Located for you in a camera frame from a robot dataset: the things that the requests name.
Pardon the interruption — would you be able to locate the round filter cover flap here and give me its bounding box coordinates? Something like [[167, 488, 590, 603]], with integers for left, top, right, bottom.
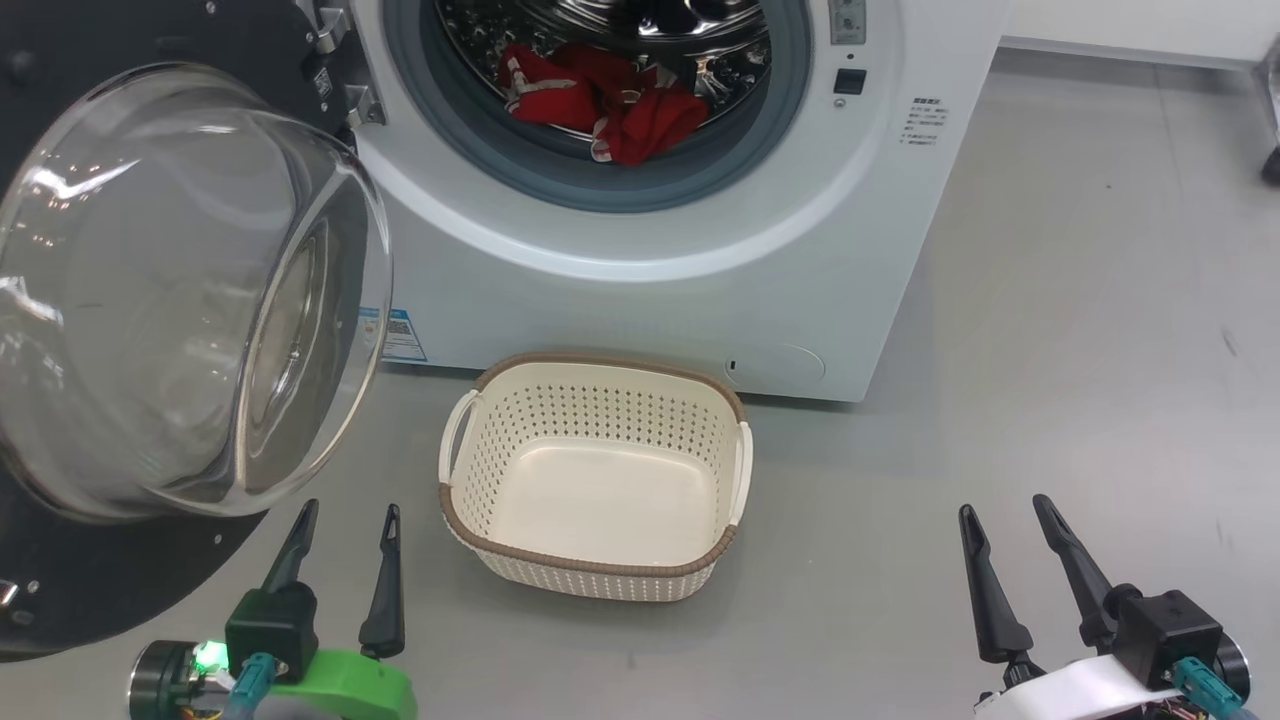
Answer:
[[725, 343, 827, 391]]

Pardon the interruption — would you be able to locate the black cylinder on right gripper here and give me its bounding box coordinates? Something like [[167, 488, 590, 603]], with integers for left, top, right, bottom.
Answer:
[[1215, 630, 1251, 701]]

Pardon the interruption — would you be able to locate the teal right camera cable plug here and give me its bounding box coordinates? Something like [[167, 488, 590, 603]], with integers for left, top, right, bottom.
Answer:
[[1172, 657, 1256, 720]]

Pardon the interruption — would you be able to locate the teal left camera cable plug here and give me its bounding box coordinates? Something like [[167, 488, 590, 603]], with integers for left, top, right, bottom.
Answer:
[[222, 652, 277, 720]]

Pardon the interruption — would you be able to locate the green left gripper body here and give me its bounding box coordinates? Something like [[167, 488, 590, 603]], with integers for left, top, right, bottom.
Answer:
[[270, 648, 418, 720]]

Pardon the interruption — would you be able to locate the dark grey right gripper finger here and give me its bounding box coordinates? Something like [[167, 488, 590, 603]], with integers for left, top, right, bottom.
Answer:
[[1032, 494, 1141, 651], [958, 504, 1034, 664]]

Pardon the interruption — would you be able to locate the blue energy label sticker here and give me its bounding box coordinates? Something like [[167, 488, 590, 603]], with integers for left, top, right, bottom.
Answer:
[[360, 308, 428, 363]]

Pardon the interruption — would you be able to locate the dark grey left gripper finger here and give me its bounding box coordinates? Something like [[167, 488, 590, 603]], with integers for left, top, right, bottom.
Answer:
[[262, 499, 319, 596], [360, 504, 406, 659]]

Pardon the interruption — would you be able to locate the white partition panel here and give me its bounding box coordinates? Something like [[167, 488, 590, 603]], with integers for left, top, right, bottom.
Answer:
[[1000, 0, 1280, 71]]

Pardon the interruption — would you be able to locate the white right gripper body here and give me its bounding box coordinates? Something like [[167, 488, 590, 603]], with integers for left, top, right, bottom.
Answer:
[[975, 650, 1183, 720]]

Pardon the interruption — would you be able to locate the round black glass washer door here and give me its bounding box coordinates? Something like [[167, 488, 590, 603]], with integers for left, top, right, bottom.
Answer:
[[0, 0, 393, 661]]

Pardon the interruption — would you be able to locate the white front-load washing machine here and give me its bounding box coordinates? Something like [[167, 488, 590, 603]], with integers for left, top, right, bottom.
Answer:
[[345, 0, 1006, 403]]

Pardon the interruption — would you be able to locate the black cylinder on gripper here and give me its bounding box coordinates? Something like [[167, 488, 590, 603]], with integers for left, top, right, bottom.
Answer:
[[1215, 630, 1251, 701], [128, 640, 216, 720]]

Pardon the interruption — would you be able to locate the cream perforated laundry basket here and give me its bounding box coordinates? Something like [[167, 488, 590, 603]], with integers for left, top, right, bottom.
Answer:
[[438, 352, 753, 603]]

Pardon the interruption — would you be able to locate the red garment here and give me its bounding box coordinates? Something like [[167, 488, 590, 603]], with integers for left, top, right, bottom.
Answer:
[[497, 42, 711, 166]]

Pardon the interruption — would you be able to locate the stainless steel washing machine drum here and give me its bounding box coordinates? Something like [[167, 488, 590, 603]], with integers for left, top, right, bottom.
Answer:
[[435, 0, 773, 166]]

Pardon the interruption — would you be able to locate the black cylinder on left gripper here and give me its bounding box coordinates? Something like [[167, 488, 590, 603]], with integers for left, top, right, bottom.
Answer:
[[128, 640, 216, 720]]

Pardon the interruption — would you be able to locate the teal camera cable plug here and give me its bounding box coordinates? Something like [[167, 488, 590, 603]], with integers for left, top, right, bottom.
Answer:
[[222, 652, 277, 720], [1172, 657, 1256, 720]]

